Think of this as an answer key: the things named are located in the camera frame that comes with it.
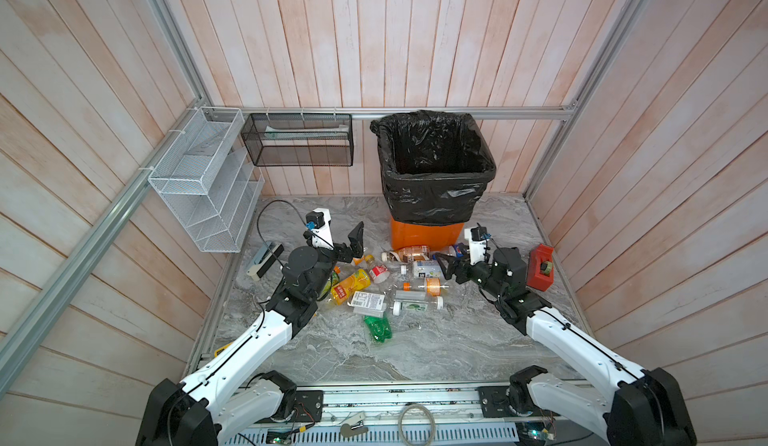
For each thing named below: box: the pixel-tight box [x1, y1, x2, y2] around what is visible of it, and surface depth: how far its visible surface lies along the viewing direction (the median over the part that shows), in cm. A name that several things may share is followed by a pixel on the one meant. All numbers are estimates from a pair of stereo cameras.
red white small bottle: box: [369, 265, 391, 283], surface depth 95 cm
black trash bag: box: [370, 110, 497, 226], surface depth 87 cm
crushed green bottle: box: [364, 315, 393, 343], surface depth 85 cm
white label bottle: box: [347, 291, 386, 318], surface depth 86 cm
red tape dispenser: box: [526, 243, 555, 292], surface depth 94 cm
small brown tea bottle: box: [394, 245, 431, 263], surface depth 100 cm
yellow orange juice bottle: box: [330, 269, 371, 305], surface depth 92 cm
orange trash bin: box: [390, 216, 465, 251], surface depth 100 cm
